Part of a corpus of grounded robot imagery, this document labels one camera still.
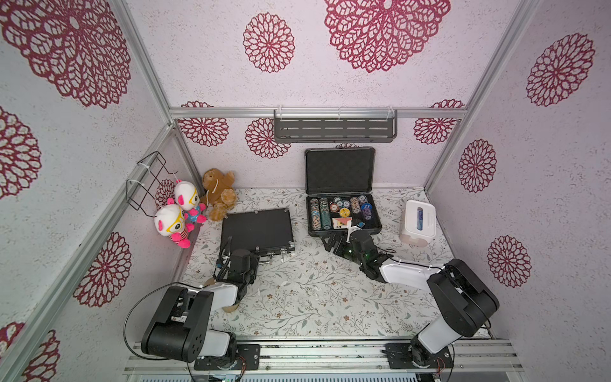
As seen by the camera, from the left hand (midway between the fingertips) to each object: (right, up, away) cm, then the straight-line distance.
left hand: (258, 256), depth 94 cm
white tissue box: (+66, +13, +3) cm, 68 cm away
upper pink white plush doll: (-28, +23, -1) cm, 36 cm away
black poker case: (+2, +9, +4) cm, 10 cm away
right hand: (+27, +7, -5) cm, 29 cm away
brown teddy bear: (-21, +26, +14) cm, 37 cm away
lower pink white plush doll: (-30, +14, -10) cm, 34 cm away
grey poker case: (+35, +28, +18) cm, 48 cm away
